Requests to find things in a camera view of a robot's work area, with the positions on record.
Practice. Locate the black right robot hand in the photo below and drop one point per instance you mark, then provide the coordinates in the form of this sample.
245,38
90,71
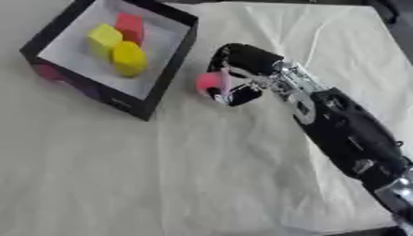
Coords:
252,60

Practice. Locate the pink cylinder block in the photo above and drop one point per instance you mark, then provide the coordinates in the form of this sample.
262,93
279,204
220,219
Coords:
208,81

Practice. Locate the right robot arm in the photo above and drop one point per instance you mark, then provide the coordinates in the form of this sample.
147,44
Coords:
344,129

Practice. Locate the black box with white inside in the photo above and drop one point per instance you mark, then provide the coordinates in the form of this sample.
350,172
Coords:
110,55

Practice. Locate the yellow hexagonal block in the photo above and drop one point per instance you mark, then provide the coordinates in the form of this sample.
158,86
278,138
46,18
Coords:
129,58

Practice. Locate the red block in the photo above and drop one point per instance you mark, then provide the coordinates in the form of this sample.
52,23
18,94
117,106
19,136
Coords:
130,27

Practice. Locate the light yellow cube block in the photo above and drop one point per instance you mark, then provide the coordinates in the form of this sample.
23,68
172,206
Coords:
103,40

